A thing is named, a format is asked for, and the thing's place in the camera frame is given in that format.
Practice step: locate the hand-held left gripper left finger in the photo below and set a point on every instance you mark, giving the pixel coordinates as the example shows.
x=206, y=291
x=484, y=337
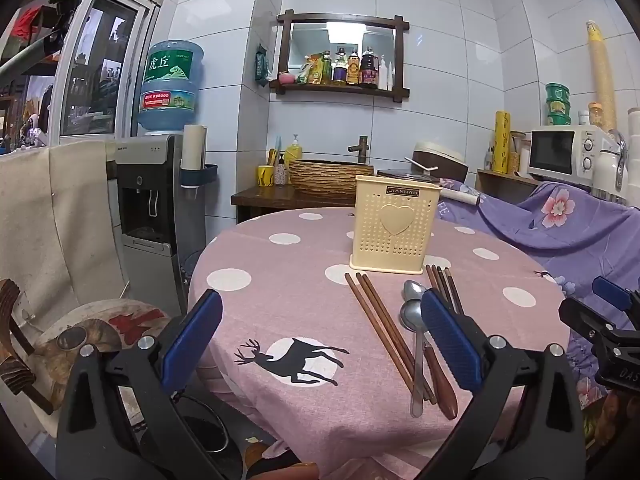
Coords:
x=192, y=342

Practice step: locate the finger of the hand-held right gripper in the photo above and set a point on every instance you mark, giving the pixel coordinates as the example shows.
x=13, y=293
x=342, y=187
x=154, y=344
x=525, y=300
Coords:
x=612, y=292
x=580, y=316

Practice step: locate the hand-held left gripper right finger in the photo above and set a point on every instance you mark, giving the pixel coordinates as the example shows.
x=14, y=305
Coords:
x=450, y=342

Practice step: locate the cream plastic utensil holder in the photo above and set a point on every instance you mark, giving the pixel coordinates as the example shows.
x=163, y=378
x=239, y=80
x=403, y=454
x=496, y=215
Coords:
x=392, y=230

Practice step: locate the purple floral cloth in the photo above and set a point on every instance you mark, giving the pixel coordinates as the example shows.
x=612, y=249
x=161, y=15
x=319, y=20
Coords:
x=565, y=230

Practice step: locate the dark pot with rim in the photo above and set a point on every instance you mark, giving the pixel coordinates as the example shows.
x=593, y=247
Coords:
x=202, y=425

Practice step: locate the round printed cushion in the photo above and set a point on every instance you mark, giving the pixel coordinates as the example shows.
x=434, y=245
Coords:
x=100, y=330

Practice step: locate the pink polka dot tablecloth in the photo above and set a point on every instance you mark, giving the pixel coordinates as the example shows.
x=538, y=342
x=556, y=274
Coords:
x=280, y=300

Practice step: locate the white thermos jug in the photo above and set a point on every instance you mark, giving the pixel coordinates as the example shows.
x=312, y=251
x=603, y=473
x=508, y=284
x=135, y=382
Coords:
x=607, y=170

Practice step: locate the white microwave oven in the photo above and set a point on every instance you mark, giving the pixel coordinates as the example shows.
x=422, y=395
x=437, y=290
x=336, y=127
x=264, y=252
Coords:
x=565, y=152

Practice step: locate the wooden box shelf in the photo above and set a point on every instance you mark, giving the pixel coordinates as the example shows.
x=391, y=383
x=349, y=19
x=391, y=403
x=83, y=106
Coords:
x=500, y=187

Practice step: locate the dark wooden counter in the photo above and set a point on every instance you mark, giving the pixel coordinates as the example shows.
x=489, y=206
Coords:
x=260, y=199

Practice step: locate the grey water dispenser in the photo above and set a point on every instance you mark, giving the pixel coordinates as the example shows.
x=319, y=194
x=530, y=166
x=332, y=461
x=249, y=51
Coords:
x=150, y=185

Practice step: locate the dark wooden chair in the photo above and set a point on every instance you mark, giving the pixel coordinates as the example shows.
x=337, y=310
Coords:
x=15, y=360

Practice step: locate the glass jar with lid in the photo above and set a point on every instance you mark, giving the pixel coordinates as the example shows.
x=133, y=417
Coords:
x=595, y=114

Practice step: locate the green can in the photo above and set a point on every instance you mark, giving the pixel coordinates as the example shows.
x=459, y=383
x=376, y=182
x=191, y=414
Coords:
x=558, y=107
x=558, y=120
x=557, y=92

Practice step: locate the yellow mug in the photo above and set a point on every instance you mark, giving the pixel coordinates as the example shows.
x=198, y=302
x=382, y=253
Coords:
x=265, y=175

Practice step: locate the beige draped cloth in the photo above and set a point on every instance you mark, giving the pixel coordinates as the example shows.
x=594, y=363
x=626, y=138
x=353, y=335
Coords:
x=55, y=220

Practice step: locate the white brown rice cooker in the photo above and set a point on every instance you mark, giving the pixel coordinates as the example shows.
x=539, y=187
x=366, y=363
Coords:
x=440, y=157

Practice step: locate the small patterned pump bottle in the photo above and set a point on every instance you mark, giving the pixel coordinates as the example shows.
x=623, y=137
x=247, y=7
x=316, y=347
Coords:
x=281, y=172

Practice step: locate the paper cup dispenser tube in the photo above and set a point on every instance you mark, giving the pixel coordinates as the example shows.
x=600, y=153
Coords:
x=194, y=145

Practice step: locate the woven basket sink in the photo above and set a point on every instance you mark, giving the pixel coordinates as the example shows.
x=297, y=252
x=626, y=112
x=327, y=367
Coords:
x=330, y=177

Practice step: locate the brass faucet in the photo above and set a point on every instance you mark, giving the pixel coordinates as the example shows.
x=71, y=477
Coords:
x=361, y=147

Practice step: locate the yellow soap pump bottle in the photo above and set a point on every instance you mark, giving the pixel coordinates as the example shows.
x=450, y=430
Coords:
x=294, y=152

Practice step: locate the tall yellow roll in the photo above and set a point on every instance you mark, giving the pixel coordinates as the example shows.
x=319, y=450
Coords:
x=602, y=75

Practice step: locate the blue water jug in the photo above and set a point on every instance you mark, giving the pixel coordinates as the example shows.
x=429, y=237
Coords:
x=170, y=85

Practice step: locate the wooden framed mirror shelf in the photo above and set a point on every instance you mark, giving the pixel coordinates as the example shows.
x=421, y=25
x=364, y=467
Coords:
x=345, y=91

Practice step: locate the pink round container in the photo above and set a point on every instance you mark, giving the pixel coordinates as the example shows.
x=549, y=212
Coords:
x=286, y=78

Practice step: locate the green hanging packet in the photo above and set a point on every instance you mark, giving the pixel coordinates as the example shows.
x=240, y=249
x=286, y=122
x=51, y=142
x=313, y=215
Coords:
x=261, y=66

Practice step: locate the dark soy sauce bottle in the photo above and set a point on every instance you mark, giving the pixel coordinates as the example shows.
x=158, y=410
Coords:
x=368, y=66

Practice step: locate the brown sauce bottle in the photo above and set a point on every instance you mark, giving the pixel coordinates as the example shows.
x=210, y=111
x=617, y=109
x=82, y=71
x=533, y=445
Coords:
x=353, y=67

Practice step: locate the yellow green seasoning packet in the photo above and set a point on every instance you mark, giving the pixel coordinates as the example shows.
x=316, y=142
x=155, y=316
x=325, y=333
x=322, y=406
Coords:
x=307, y=70

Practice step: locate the green glass bottle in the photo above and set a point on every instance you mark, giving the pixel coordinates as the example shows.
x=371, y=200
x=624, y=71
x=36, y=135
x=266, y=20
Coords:
x=326, y=67

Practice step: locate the glass door with metal frame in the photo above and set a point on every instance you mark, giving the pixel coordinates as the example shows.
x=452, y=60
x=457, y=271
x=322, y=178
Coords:
x=100, y=60

